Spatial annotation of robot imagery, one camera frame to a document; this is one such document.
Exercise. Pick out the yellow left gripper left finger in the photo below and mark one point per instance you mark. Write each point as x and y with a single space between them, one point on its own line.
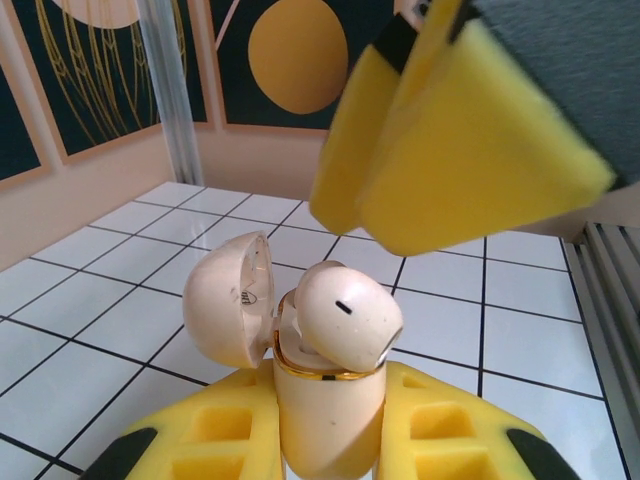
215 430

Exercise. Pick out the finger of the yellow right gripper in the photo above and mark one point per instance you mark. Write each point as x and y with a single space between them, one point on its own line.
475 165
345 165

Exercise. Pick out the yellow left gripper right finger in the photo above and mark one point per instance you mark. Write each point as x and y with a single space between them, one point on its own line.
450 430

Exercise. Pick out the earbud charging case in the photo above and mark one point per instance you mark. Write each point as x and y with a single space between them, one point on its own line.
325 415

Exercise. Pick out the aluminium frame post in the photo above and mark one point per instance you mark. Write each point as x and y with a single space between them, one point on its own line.
172 100

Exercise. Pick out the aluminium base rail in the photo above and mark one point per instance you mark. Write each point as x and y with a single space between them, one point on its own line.
610 300

